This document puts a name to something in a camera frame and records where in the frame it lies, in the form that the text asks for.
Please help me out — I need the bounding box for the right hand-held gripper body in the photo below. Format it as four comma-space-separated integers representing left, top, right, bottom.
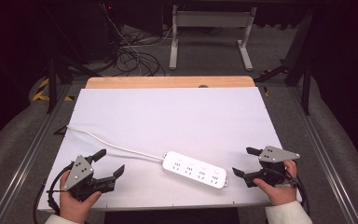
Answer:
243, 145, 301, 189

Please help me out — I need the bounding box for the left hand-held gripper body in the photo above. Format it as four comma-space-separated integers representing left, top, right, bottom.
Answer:
63, 153, 117, 203

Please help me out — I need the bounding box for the person's left hand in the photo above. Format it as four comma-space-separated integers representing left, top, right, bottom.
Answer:
59, 170, 103, 224

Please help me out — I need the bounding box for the person's right hand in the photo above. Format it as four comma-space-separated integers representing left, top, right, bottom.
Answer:
253, 159, 298, 207

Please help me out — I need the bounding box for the white power strip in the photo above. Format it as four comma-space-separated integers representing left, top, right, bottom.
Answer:
161, 150, 228, 189

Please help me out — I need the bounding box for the person's dark lap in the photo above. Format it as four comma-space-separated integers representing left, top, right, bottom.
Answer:
103, 207, 241, 224

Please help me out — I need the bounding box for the black metal stand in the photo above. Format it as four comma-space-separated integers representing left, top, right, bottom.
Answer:
45, 55, 103, 115
255, 8, 313, 116

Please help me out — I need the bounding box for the white table cover sheet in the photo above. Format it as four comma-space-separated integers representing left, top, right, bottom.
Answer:
37, 87, 302, 213

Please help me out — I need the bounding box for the yellow black hazard tape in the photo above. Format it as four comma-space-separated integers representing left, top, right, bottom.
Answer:
32, 77, 76, 103

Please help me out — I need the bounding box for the black equipment box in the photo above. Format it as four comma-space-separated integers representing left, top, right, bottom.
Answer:
74, 3, 122, 63

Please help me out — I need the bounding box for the white power strip cable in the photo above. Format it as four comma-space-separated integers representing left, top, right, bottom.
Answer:
65, 124, 166, 162

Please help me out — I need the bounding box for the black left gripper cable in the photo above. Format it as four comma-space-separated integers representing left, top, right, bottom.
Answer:
32, 162, 76, 224

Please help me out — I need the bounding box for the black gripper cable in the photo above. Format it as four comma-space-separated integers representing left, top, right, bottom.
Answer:
32, 162, 76, 224
287, 175, 311, 217

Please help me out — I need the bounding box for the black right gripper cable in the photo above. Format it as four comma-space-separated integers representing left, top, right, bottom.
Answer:
287, 175, 311, 217

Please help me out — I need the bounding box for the aluminium floor rail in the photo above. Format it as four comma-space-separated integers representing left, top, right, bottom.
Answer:
287, 85, 358, 224
0, 83, 73, 224

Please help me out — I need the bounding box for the black floor cable bundle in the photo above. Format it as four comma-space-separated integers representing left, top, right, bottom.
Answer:
113, 46, 166, 77

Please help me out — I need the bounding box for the thin white floor cable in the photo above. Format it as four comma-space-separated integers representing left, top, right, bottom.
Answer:
102, 3, 173, 59

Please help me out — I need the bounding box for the white metal stand frame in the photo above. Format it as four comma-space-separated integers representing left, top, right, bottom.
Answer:
168, 4, 258, 72

